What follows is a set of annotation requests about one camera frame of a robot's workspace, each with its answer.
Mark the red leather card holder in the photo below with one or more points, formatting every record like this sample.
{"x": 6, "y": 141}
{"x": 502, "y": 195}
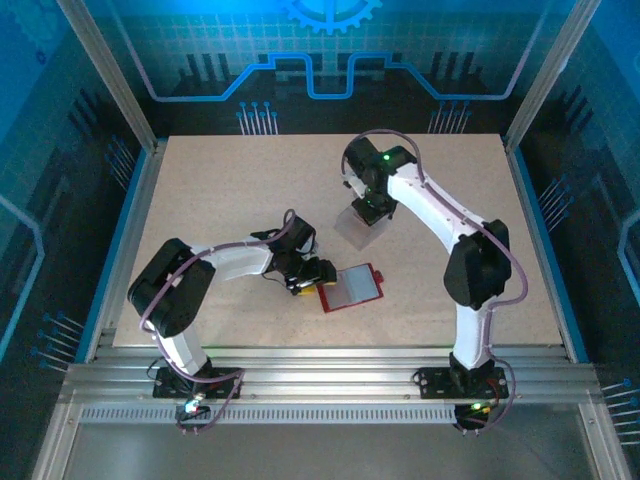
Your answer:
{"x": 350, "y": 287}

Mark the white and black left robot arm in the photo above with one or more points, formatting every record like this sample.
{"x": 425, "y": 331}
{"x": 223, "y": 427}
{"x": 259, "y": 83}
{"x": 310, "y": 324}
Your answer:
{"x": 235, "y": 260}

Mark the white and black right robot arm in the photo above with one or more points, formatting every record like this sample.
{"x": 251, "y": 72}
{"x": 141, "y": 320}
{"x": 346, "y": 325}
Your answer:
{"x": 430, "y": 200}

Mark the clear acrylic card box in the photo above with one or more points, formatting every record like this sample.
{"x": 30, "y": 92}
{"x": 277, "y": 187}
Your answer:
{"x": 365, "y": 237}

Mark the aluminium frame cross rail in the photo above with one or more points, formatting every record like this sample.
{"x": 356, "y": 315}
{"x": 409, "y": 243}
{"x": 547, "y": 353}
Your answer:
{"x": 325, "y": 375}

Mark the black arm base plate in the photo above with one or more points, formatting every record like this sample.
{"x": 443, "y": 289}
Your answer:
{"x": 435, "y": 382}
{"x": 225, "y": 382}

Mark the aluminium side rail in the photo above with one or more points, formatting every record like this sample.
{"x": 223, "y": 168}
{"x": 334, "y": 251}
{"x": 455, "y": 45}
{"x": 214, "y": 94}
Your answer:
{"x": 135, "y": 225}

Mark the aluminium corner post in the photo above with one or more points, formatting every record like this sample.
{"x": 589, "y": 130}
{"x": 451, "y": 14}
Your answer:
{"x": 545, "y": 80}
{"x": 115, "y": 80}

